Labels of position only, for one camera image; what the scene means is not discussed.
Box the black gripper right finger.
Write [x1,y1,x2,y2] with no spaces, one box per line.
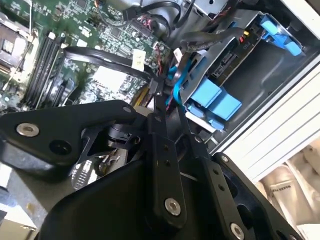
[174,104,305,240]

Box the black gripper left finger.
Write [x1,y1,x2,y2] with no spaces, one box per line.
[0,94,189,230]

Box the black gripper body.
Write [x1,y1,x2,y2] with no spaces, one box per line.
[37,139,227,240]

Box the black wire white tag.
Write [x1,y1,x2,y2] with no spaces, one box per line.
[63,45,165,97]

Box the hard disk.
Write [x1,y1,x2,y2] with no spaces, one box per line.
[181,37,243,132]

